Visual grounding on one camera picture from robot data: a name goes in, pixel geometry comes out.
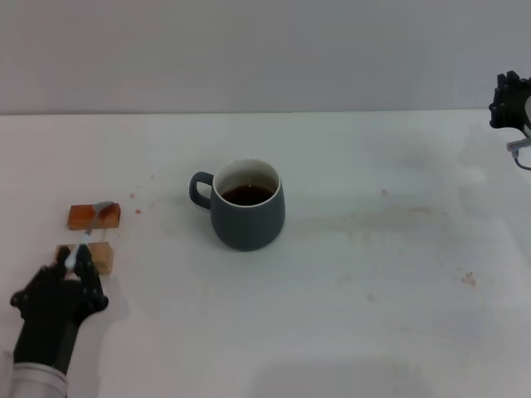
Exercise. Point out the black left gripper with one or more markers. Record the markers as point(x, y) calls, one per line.
point(45, 323)

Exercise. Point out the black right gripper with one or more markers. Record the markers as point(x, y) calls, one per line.
point(518, 110)

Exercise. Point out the dark grey ceramic cup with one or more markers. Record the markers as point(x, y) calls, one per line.
point(249, 226)

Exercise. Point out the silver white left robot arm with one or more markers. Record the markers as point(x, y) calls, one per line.
point(31, 379)

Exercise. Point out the light wooden block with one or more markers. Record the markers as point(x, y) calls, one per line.
point(101, 257)

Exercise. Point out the dark stained wooden block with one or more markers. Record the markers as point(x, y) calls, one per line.
point(79, 217)

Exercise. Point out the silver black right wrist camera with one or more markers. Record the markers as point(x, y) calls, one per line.
point(528, 116)

